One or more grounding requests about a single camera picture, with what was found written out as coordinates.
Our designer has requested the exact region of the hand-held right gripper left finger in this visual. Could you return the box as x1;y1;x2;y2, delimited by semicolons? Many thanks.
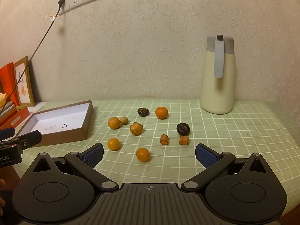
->
31;143;120;192

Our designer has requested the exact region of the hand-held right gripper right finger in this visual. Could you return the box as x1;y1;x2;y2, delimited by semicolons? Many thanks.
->
180;143;268;192

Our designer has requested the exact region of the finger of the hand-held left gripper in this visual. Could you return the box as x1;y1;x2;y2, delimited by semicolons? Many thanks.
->
0;130;43;154
0;128;15;141

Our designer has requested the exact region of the small orange mandarin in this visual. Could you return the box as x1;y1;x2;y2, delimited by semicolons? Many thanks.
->
136;148;150;163
155;106;169;119
107;138;121;151
108;117;121;130

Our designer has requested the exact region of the brown cardboard box white inside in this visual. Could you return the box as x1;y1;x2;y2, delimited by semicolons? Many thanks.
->
14;100;94;148

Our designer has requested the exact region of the person's left hand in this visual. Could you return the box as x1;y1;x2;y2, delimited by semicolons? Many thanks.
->
0;178;6;217

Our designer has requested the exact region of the open red gift box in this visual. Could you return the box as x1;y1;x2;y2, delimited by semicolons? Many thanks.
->
0;105;30;132

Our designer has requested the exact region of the yellow plush toy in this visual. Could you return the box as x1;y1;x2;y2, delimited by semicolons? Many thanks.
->
0;92;10;110

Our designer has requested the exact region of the green checked tablecloth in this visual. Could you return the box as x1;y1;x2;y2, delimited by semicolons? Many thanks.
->
12;100;300;225

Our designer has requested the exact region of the red paper envelope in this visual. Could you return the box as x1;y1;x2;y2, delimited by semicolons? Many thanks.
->
0;62;20;107

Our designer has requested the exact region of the cream thermos jug grey lid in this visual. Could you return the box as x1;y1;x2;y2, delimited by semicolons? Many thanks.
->
200;35;237;115

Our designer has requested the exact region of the wooden picture frame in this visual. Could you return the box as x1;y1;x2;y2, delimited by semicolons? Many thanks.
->
13;56;35;107

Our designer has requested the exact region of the black power cable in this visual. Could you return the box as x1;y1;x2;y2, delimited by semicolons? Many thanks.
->
0;6;62;115

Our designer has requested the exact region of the white wall outlet plate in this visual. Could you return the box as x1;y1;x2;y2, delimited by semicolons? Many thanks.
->
58;0;70;16

